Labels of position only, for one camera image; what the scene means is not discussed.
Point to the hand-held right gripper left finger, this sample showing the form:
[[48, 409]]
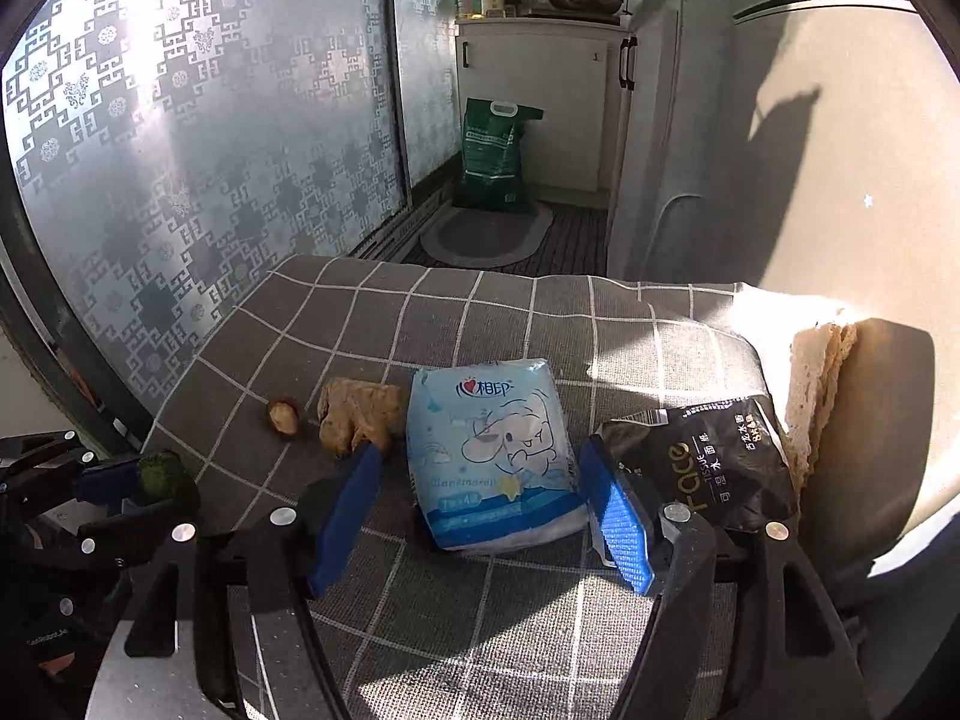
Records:
[[341, 525]]

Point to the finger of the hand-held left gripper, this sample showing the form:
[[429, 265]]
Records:
[[97, 544], [105, 484]]

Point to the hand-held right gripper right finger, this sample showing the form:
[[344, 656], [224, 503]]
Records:
[[624, 532]]

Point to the green vegetable scrap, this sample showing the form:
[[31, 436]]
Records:
[[161, 476]]

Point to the black tissue pack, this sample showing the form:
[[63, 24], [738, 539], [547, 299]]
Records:
[[701, 465]]

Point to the ginger root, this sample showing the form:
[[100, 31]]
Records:
[[356, 412]]

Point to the light blue tissue pack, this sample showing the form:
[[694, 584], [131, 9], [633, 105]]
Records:
[[495, 457]]

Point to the grey checked cloth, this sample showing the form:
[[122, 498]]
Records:
[[480, 315]]

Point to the striped dark floor rug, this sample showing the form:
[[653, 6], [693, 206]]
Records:
[[517, 240]]

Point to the oval grey floor mat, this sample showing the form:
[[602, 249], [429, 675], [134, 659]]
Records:
[[487, 234]]

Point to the patterned frosted sliding door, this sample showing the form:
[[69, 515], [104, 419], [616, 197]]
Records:
[[195, 165]]

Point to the tall white cabinet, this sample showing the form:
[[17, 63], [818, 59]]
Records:
[[660, 120]]

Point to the white kitchen cabinet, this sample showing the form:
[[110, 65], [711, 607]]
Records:
[[536, 97]]

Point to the white refrigerator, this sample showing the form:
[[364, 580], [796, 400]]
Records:
[[840, 135]]

